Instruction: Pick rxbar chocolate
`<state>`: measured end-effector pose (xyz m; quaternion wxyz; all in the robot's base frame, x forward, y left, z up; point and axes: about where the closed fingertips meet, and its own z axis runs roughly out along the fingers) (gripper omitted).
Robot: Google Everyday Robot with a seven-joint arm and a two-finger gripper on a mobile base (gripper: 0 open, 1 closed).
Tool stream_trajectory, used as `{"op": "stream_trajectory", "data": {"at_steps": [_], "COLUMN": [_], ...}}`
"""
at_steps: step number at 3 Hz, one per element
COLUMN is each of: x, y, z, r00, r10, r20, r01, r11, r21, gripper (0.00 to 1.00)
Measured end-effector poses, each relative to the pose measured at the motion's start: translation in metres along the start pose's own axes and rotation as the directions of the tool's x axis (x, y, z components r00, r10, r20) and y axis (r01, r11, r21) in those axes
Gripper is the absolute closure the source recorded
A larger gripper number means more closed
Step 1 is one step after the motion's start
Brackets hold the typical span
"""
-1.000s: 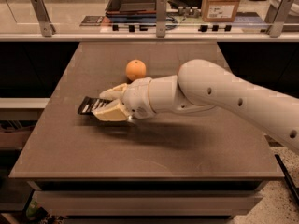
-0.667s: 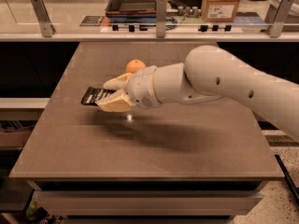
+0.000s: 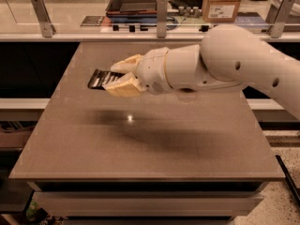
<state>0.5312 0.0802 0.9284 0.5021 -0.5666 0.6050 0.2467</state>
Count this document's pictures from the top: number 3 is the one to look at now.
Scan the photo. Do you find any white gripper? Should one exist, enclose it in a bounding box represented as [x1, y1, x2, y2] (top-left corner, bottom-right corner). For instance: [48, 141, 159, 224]
[103, 47, 172, 98]

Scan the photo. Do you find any black rxbar chocolate bar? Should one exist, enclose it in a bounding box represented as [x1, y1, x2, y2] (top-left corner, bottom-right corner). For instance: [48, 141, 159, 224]
[87, 69, 123, 90]

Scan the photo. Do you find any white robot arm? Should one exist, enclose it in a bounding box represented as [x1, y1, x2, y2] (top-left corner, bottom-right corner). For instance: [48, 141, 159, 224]
[103, 24, 300, 118]

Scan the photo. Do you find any dark open tray bin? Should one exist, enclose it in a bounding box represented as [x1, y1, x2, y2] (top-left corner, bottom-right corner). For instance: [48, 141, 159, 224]
[106, 0, 157, 15]

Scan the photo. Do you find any brown table with drawers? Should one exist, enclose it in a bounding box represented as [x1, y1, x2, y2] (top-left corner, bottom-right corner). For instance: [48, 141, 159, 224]
[11, 42, 283, 224]

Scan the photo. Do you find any cardboard box with label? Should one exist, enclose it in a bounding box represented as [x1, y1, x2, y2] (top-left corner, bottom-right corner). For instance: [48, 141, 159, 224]
[202, 0, 241, 23]

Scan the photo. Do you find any glass barrier panel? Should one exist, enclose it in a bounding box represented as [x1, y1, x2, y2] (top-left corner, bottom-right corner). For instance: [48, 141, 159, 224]
[0, 0, 299, 41]

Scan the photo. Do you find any middle metal bracket post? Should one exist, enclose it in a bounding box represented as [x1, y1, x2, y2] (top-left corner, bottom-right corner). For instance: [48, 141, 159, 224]
[157, 0, 168, 38]

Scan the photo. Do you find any metal bracket post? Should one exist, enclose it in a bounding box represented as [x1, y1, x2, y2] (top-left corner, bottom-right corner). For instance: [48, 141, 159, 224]
[268, 0, 295, 38]
[30, 0, 56, 38]
[157, 0, 168, 38]

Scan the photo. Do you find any left metal bracket post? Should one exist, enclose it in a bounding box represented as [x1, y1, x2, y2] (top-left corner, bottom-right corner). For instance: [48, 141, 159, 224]
[30, 0, 56, 38]

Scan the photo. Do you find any right metal bracket post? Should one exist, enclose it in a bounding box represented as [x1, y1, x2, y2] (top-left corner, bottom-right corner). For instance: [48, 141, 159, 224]
[268, 0, 295, 38]

